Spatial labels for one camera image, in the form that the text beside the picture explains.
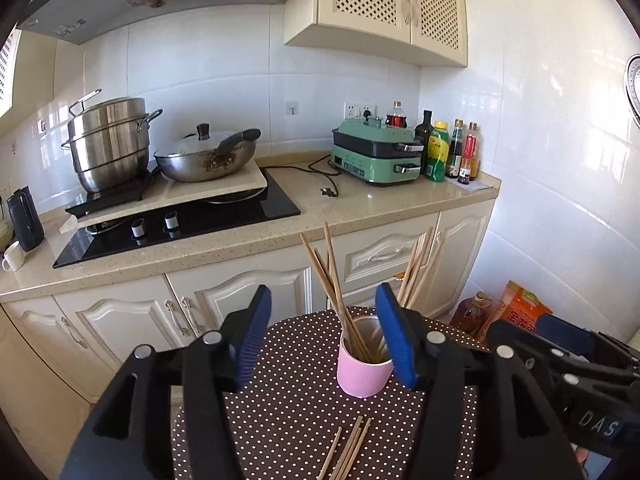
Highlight person's right hand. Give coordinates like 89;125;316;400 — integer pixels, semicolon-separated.
574;446;589;467

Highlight pink cylindrical utensil cup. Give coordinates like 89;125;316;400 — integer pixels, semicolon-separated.
336;315;394;399

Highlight orange rice bag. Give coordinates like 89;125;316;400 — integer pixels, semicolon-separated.
475;281;553;344

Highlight brown polka dot tablecloth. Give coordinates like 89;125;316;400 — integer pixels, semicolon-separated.
170;306;490;480

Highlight black glass gas hob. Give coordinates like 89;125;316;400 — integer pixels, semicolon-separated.
52;172;300;269

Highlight beige stone board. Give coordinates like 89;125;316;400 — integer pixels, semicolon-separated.
60;160;267;234

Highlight dark soy sauce bottle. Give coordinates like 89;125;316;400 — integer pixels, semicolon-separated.
446;119;464;179

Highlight steel wok with lid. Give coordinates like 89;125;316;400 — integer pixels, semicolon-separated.
154;124;262;183

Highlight green electric grill cooker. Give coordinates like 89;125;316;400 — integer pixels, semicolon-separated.
331;118;424;185

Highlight cream base cabinets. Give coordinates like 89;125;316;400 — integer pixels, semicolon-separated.
1;198;494;478

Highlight green yellow bottle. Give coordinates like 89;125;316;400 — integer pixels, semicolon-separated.
425;120;449;182

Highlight red label sauce bottle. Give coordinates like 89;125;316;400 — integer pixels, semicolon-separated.
458;122;480;185

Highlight dark olive oil bottle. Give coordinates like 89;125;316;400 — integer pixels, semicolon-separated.
414;110;433;164

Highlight black induction plate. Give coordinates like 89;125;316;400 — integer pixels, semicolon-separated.
64;165;160;219

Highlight stainless steel steamer pot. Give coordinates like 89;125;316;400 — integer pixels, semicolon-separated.
61;89;163;193

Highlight black electric kettle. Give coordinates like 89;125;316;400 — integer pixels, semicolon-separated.
6;186;44;252

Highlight white mug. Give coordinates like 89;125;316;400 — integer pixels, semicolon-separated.
1;240;26;272

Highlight black power cable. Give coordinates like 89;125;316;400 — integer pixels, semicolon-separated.
259;153;344;198

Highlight white wall socket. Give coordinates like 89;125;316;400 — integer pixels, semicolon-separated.
343;102;376;120

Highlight cream lattice wall cabinet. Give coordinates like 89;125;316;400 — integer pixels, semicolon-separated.
283;0;468;67

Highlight left lattice wall cabinet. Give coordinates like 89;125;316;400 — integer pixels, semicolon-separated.
0;28;22;116

